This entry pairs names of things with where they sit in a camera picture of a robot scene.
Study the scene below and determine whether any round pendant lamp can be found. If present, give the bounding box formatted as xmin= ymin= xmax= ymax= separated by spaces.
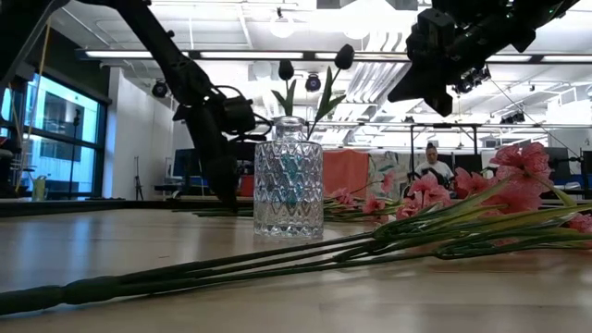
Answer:
xmin=269 ymin=6 xmax=296 ymax=40

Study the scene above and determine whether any ceiling light bar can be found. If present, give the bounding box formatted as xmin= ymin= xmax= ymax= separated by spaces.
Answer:
xmin=76 ymin=47 xmax=592 ymax=66

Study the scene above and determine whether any black tulip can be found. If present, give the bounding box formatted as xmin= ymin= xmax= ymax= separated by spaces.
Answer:
xmin=306 ymin=43 xmax=356 ymax=140
xmin=270 ymin=58 xmax=298 ymax=119

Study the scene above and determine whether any yellow rope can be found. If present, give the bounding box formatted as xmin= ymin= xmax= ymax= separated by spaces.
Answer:
xmin=13 ymin=18 xmax=53 ymax=193

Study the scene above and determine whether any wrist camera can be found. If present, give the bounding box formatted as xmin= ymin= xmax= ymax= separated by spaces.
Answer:
xmin=451 ymin=66 xmax=493 ymax=96
xmin=220 ymin=94 xmax=258 ymax=136

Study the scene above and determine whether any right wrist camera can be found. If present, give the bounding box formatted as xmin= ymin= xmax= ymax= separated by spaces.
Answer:
xmin=451 ymin=66 xmax=493 ymax=96

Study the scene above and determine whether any clear glass vase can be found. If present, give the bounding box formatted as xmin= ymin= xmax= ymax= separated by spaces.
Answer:
xmin=253 ymin=115 xmax=325 ymax=240

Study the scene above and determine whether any yellow-green cup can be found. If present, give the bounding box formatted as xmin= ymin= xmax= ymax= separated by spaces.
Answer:
xmin=31 ymin=174 xmax=48 ymax=203

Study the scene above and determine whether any floral cloth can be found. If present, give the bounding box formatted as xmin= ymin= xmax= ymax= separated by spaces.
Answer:
xmin=368 ymin=151 xmax=417 ymax=198

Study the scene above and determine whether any black monitor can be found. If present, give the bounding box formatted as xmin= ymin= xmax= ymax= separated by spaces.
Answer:
xmin=172 ymin=147 xmax=204 ymax=179

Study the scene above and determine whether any black tripod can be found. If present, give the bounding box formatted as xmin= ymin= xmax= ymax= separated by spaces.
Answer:
xmin=132 ymin=155 xmax=144 ymax=202

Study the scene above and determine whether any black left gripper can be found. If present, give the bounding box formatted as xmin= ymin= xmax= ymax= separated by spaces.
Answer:
xmin=173 ymin=90 xmax=241 ymax=212

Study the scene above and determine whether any large window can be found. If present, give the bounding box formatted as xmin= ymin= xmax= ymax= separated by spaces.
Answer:
xmin=0 ymin=73 xmax=106 ymax=199

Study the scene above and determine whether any black microphone stand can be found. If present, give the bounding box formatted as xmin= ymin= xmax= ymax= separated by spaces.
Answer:
xmin=68 ymin=108 xmax=82 ymax=199

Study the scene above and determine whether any orange cloth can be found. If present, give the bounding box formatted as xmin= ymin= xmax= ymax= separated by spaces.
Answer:
xmin=322 ymin=148 xmax=371 ymax=199

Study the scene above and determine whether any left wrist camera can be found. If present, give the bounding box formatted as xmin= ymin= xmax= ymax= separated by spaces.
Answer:
xmin=220 ymin=94 xmax=258 ymax=136

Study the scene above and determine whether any person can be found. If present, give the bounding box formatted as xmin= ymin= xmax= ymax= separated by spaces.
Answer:
xmin=413 ymin=142 xmax=457 ymax=187

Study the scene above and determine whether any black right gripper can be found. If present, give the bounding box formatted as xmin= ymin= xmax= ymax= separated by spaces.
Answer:
xmin=387 ymin=7 xmax=468 ymax=117

